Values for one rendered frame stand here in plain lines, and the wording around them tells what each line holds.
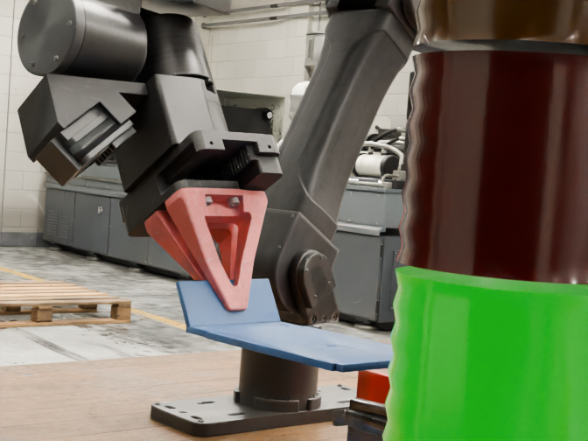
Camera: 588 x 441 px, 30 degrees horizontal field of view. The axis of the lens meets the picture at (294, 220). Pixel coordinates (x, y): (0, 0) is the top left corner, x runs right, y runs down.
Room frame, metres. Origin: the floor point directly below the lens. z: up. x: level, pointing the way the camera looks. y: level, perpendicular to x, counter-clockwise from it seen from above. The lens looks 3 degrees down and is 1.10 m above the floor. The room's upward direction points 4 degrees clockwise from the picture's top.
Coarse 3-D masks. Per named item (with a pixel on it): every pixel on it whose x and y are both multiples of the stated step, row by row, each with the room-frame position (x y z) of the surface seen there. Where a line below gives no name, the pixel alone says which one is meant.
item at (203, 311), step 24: (192, 288) 0.66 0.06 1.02; (264, 288) 0.70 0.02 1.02; (192, 312) 0.66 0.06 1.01; (216, 312) 0.67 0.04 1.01; (240, 312) 0.68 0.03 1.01; (264, 312) 0.69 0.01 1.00; (240, 336) 0.62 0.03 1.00; (264, 336) 0.63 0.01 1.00; (288, 336) 0.63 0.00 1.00; (312, 336) 0.64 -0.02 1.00; (336, 336) 0.64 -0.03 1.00; (336, 360) 0.56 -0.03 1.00; (360, 360) 0.56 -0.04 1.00; (384, 360) 0.56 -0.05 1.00
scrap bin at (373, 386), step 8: (360, 376) 0.76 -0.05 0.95; (368, 376) 0.76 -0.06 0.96; (376, 376) 0.75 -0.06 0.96; (384, 376) 0.75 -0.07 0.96; (360, 384) 0.76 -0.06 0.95; (368, 384) 0.76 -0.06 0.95; (376, 384) 0.75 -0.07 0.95; (384, 384) 0.75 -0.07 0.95; (360, 392) 0.76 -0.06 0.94; (368, 392) 0.76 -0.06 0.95; (376, 392) 0.75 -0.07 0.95; (384, 392) 0.75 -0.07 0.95; (368, 400) 0.76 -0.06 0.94; (376, 400) 0.75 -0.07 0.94; (384, 400) 0.74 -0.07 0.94
